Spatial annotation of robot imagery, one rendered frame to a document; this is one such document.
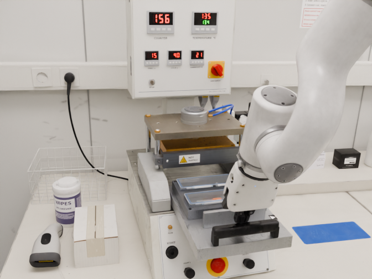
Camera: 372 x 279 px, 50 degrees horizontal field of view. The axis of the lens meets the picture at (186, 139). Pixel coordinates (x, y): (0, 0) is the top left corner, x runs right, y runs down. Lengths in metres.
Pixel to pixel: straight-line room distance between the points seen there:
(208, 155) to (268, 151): 0.50
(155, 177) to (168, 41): 0.43
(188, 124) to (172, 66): 0.21
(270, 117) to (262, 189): 0.19
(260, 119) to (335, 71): 0.14
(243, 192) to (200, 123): 0.41
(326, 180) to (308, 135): 1.05
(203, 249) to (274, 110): 0.35
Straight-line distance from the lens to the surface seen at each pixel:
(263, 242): 0.91
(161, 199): 1.05
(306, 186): 1.61
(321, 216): 1.49
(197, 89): 1.31
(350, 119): 1.98
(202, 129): 1.12
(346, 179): 1.70
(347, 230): 1.44
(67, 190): 1.30
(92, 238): 1.14
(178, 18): 1.26
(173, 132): 1.09
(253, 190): 0.80
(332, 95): 0.64
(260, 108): 0.67
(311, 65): 0.64
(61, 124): 1.69
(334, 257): 1.30
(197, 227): 0.92
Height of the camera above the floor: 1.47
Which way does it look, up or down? 20 degrees down
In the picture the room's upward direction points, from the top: 1 degrees clockwise
